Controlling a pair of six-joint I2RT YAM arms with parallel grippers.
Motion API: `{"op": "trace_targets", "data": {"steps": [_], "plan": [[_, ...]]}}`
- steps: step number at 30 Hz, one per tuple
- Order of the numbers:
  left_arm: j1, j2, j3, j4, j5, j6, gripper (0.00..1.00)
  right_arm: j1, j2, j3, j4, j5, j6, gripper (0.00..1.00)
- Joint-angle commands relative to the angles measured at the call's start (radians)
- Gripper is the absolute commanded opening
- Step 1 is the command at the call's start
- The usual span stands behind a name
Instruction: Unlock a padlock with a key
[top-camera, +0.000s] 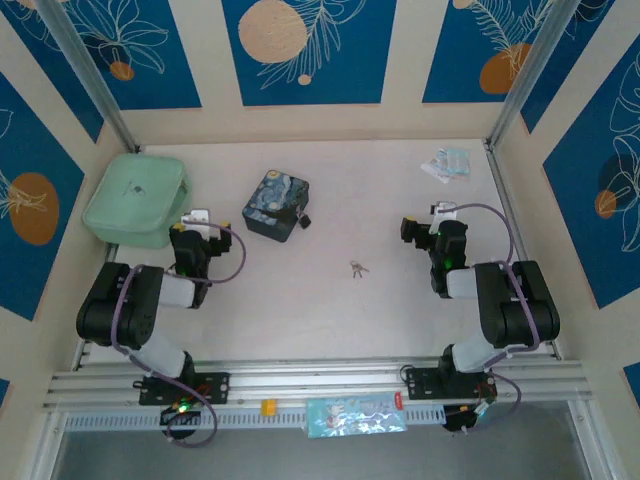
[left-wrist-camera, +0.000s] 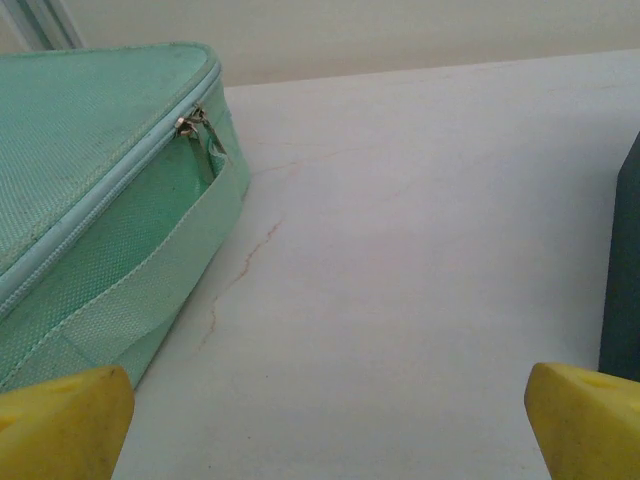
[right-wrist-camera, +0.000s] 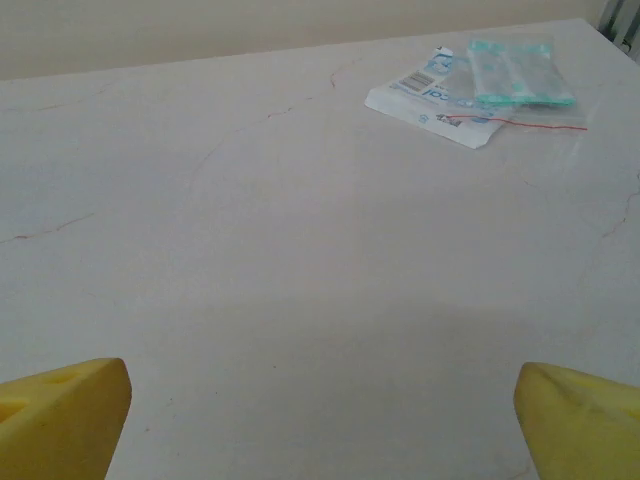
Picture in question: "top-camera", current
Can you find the starry night print box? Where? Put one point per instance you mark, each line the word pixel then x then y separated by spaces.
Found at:
pixel 275 195

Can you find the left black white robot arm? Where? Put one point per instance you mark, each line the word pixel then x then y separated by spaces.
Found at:
pixel 115 310

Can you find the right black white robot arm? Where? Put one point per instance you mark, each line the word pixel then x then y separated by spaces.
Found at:
pixel 520 310

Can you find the blue white wipe packet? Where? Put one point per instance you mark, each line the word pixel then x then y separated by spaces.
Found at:
pixel 454 160

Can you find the mint green lidded container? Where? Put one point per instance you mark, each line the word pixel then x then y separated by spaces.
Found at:
pixel 130 195

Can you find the left black controller board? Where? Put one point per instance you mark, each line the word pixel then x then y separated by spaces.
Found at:
pixel 180 412

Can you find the black controller board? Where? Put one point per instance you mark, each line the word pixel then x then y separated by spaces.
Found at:
pixel 465 417
pixel 180 412

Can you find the small yellow block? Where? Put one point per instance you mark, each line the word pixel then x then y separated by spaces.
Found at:
pixel 269 407

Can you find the right black controller board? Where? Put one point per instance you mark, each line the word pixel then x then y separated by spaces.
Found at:
pixel 465 417

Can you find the blue cartoon print packet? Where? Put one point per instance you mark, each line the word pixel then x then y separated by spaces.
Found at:
pixel 350 415

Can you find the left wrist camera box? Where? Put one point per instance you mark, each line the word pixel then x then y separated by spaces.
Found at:
pixel 196 218

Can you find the left black mount plate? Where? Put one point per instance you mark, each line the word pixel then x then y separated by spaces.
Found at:
pixel 215 387

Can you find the black mount plate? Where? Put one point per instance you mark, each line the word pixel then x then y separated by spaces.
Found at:
pixel 215 387
pixel 420 382

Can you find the right black mount plate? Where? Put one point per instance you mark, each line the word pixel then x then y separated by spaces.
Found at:
pixel 420 382

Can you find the aluminium frame beam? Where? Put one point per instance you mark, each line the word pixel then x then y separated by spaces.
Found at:
pixel 310 375

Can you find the aluminium corner post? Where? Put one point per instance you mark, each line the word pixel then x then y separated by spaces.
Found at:
pixel 530 75
pixel 85 65

